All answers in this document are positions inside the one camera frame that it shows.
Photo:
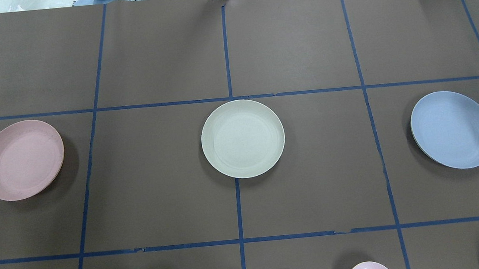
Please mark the pink plate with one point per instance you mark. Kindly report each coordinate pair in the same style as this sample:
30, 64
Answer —
31, 156

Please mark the cream plate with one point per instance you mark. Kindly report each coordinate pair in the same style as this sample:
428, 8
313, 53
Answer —
243, 139

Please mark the blue plate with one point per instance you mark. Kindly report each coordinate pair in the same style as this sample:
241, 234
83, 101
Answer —
445, 126

